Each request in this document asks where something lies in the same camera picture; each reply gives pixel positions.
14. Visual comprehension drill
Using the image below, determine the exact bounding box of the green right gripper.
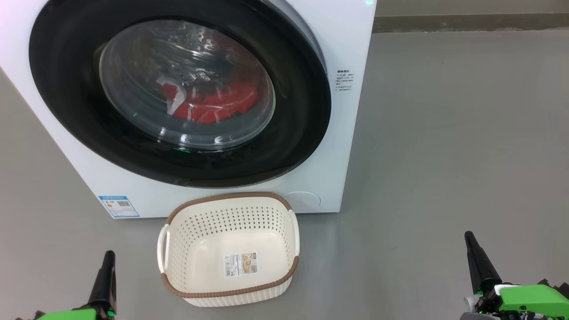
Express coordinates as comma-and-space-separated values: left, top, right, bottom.
460, 231, 569, 320

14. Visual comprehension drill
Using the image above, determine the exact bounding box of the round white filter cover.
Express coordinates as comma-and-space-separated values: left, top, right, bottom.
282, 192, 321, 209

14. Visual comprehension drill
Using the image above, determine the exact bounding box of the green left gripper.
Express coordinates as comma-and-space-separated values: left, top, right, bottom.
16, 250, 117, 320

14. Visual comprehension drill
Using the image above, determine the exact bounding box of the red garment with white trim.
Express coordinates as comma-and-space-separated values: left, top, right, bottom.
156, 76, 260, 124

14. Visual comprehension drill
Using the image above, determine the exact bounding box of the cream laundry basket brown rim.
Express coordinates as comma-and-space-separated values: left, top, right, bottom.
157, 192, 301, 308

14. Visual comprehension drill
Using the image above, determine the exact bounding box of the blue energy label sticker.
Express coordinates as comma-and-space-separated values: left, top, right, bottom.
99, 196, 140, 218

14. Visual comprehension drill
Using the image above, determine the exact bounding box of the white printed product label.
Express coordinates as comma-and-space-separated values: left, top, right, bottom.
224, 252, 259, 278

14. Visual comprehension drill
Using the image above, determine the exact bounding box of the black glass washer door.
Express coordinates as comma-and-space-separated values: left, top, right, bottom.
29, 0, 332, 188

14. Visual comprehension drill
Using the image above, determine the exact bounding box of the white front-load washing machine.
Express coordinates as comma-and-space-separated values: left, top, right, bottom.
0, 0, 377, 219

